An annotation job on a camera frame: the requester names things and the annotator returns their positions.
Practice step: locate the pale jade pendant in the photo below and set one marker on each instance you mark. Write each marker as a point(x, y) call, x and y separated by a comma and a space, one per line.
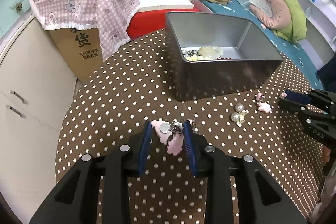
point(210, 52)

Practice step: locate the grey metal tin box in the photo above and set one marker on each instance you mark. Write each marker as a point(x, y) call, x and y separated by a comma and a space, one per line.
point(249, 57)

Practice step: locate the operator hand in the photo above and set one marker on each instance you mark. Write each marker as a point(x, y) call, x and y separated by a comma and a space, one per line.
point(326, 157)

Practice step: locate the pearl earrings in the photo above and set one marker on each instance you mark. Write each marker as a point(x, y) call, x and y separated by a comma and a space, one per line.
point(238, 117)

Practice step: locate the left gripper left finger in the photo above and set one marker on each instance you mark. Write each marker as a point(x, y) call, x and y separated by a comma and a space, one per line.
point(74, 199)

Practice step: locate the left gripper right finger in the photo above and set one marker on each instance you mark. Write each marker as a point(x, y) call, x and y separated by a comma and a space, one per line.
point(260, 198)

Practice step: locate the brown cardboard box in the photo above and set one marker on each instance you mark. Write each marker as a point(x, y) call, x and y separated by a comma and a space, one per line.
point(79, 49)

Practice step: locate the cream cabinet with handles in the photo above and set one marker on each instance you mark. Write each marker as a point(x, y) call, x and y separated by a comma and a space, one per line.
point(37, 88)

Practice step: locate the hanging dark jacket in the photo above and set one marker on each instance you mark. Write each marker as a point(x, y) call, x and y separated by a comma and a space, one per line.
point(327, 75)

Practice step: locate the pink flower hair clip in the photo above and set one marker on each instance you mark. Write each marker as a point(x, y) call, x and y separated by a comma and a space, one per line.
point(170, 134)

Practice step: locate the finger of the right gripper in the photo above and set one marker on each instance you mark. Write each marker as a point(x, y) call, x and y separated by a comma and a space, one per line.
point(296, 97)
point(293, 107)

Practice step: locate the green and pink quilt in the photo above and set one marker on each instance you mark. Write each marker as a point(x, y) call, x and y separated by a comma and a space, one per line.
point(287, 20)

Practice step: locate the mint green drawers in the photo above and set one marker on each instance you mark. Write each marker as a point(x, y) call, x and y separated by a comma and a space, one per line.
point(13, 6)

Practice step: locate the pink checkered cloth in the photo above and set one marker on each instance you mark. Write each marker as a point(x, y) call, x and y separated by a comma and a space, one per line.
point(110, 17)

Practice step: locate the white board on ottoman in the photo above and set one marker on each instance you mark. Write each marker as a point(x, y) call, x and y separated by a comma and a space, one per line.
point(153, 5)

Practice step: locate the pink charm earrings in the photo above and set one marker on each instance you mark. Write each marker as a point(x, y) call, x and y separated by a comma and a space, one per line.
point(262, 106)

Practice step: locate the red ottoman bench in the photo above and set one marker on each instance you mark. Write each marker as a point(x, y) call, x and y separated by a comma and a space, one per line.
point(148, 21)

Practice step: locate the brown polka dot tablecloth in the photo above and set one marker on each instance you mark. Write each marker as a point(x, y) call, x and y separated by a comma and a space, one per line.
point(134, 86)

